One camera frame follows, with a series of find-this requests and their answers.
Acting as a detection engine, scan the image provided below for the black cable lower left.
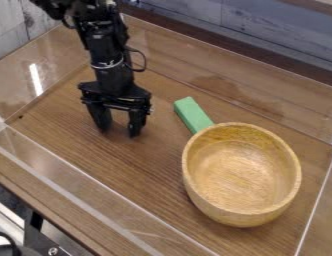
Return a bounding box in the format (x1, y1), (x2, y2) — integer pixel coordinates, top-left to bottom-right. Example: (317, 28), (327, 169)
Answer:
(0, 231), (20, 256)

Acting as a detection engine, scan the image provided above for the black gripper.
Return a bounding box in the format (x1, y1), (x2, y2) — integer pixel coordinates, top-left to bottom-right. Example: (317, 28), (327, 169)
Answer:
(76, 63), (154, 139)

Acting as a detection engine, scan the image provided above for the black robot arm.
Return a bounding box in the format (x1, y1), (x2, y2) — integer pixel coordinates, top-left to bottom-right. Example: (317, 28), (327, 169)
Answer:
(28, 0), (151, 137)

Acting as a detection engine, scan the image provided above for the green rectangular block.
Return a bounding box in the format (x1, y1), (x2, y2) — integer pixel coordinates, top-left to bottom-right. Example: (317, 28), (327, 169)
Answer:
(174, 97), (214, 134)

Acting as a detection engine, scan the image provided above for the black table frame bracket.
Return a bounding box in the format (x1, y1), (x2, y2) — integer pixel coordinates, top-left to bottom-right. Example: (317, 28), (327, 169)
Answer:
(23, 211), (84, 256)

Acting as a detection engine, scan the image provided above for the clear acrylic enclosure wall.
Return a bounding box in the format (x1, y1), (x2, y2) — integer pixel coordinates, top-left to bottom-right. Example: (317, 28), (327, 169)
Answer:
(0, 18), (332, 256)

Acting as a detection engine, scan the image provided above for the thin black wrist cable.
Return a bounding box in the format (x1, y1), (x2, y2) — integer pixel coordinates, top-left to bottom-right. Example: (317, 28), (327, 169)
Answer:
(126, 48), (148, 73)

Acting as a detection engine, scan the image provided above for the wooden brown bowl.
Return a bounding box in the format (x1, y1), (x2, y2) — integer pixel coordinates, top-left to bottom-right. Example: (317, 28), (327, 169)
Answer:
(182, 122), (302, 228)

